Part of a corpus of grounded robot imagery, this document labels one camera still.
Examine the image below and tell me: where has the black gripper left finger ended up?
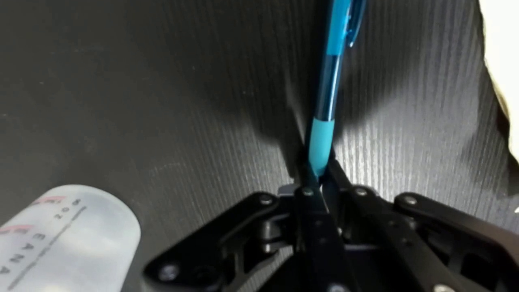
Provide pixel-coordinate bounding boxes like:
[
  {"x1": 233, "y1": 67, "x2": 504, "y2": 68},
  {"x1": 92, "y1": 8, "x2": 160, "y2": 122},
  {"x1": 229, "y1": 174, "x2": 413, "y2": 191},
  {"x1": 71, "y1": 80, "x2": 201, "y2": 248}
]
[{"x1": 143, "y1": 174, "x2": 339, "y2": 292}]

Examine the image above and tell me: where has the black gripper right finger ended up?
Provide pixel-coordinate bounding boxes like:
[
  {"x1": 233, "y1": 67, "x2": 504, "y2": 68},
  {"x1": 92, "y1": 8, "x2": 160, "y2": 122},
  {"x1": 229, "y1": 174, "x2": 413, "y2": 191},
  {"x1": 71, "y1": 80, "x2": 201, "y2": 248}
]
[{"x1": 323, "y1": 161, "x2": 519, "y2": 292}]

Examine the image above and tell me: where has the blue pen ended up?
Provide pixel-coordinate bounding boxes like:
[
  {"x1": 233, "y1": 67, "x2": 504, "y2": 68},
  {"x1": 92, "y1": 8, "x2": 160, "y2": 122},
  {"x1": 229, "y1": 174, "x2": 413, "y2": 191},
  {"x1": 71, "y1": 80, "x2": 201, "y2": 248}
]
[{"x1": 308, "y1": 0, "x2": 366, "y2": 177}]

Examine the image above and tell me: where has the clear plastic cup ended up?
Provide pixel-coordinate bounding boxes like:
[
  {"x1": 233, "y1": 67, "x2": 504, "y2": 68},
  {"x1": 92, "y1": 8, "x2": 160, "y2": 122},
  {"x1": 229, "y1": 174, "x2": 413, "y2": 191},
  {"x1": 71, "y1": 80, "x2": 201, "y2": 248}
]
[{"x1": 0, "y1": 185, "x2": 141, "y2": 292}]

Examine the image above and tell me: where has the beige napkin middle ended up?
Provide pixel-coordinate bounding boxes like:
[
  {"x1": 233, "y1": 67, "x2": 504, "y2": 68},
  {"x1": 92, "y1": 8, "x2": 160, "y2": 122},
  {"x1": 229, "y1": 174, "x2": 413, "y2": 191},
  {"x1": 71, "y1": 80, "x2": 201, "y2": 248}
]
[{"x1": 478, "y1": 0, "x2": 519, "y2": 162}]

